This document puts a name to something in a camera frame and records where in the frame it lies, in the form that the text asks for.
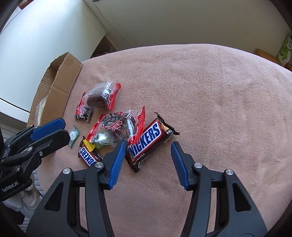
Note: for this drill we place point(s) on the packaged sliced bread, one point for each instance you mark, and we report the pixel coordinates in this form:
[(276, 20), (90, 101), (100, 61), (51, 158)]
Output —
[(39, 111)]

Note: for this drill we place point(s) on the small Snickers bar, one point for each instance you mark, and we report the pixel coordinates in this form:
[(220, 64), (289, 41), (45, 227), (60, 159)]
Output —
[(90, 158)]

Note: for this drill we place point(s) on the pink table blanket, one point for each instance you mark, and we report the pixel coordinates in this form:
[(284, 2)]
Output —
[(232, 110)]

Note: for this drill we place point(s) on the large Snickers bar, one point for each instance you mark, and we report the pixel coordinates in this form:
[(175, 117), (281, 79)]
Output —
[(152, 138)]

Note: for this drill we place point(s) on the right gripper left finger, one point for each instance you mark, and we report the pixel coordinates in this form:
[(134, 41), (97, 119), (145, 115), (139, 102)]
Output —
[(75, 203)]

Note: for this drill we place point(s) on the green gift bag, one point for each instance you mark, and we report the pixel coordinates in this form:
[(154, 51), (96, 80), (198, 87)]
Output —
[(284, 54)]

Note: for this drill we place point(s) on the black patterned candy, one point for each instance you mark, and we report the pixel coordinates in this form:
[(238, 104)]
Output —
[(83, 113)]

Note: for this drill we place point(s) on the red-wrapped dark cake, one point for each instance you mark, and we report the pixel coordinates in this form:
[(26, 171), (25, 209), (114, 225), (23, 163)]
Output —
[(115, 126), (102, 95)]

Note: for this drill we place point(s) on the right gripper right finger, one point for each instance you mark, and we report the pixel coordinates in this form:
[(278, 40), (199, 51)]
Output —
[(236, 212)]

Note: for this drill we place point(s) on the green wrapped candy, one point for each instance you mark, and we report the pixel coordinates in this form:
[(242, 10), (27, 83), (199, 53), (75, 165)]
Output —
[(74, 134)]

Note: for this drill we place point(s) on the open cardboard box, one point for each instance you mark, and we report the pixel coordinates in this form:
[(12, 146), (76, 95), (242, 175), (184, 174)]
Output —
[(56, 84)]

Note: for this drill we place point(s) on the yellow wrapped candy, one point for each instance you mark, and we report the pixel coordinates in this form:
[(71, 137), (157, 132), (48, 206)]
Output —
[(90, 147)]

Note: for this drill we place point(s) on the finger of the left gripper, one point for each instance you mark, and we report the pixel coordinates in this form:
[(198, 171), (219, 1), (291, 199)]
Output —
[(33, 133), (45, 144)]

